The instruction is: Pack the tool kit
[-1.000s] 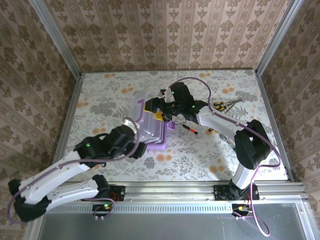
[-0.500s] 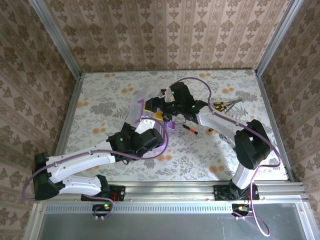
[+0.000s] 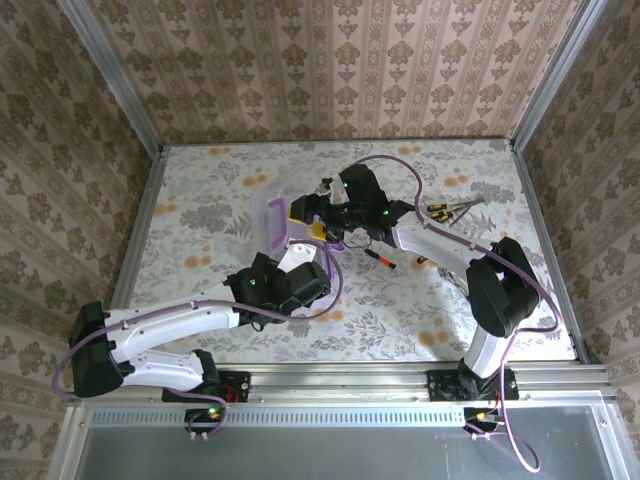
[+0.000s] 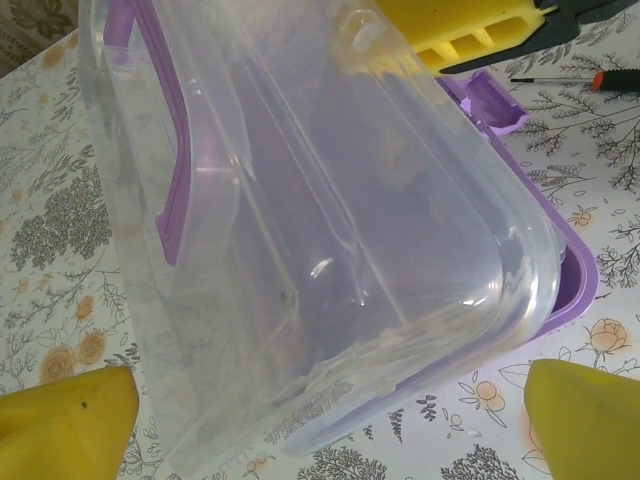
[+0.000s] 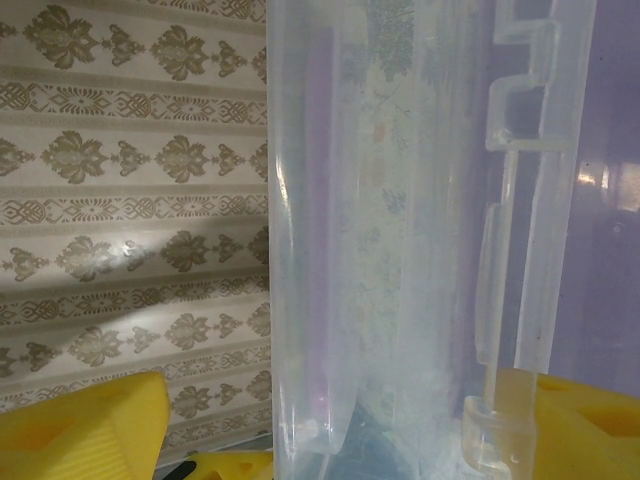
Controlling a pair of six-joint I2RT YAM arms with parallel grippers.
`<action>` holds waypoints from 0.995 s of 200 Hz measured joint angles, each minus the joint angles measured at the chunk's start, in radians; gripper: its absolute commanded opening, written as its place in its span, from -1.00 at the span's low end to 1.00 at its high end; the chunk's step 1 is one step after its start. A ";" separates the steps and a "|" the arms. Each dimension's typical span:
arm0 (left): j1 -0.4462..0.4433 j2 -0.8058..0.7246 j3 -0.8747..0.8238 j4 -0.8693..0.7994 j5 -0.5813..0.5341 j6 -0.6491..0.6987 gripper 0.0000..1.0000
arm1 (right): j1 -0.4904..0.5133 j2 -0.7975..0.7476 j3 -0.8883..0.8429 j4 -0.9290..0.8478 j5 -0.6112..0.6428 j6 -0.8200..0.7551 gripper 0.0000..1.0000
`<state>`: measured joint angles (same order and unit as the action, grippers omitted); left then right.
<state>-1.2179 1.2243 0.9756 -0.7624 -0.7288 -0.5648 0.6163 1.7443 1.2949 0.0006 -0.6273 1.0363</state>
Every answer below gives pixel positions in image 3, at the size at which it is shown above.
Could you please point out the yellow black screwdriver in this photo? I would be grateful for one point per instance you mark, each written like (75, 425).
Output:
(422, 260)
(451, 217)
(440, 216)
(434, 206)

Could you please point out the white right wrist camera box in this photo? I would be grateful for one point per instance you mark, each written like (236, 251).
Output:
(336, 195)

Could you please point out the aluminium right corner post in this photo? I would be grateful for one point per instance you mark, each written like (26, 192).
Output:
(557, 75)

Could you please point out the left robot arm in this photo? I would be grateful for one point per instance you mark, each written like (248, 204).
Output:
(160, 365)

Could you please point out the orange black screwdriver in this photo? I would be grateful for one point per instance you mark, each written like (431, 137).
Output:
(384, 261)

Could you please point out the aluminium corner post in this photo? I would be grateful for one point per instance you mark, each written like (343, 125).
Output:
(557, 75)
(112, 75)

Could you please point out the aluminium front frame rail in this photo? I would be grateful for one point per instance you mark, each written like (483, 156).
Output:
(340, 382)

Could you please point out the aluminium left corner post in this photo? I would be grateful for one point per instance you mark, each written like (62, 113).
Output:
(112, 75)

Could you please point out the grey metal plate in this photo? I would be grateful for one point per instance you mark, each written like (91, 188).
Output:
(325, 455)

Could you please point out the aluminium right side rail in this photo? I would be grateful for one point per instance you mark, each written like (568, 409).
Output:
(541, 225)

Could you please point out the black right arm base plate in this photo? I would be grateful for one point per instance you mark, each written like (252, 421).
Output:
(440, 387)

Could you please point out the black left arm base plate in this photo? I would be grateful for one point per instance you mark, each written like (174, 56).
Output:
(236, 385)

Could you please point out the aluminium left side rail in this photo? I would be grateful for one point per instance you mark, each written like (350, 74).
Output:
(139, 225)

